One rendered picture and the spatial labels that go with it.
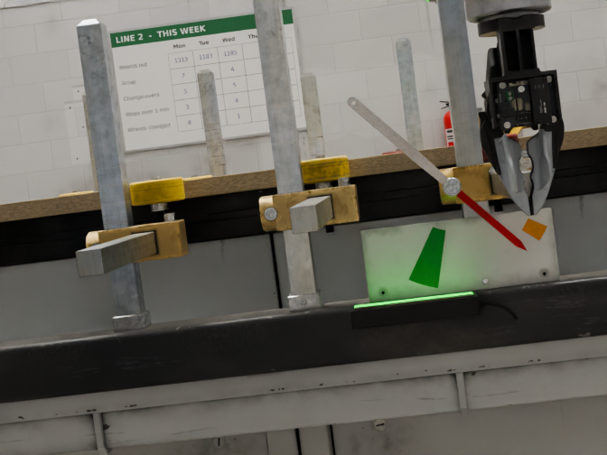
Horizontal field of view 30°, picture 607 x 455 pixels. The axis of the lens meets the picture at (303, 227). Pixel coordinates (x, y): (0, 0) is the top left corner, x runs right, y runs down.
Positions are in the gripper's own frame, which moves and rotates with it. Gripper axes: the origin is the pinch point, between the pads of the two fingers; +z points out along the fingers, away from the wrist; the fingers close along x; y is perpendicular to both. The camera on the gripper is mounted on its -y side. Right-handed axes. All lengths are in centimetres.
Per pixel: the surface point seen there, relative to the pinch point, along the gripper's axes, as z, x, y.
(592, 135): -6.5, 15.2, -45.7
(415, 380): 24.5, -15.0, -32.5
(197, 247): 3, -47, -52
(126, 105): -74, -213, -731
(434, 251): 6.4, -10.3, -29.1
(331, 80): -72, -56, -740
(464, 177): -3.1, -5.1, -29.1
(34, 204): -7, -70, -46
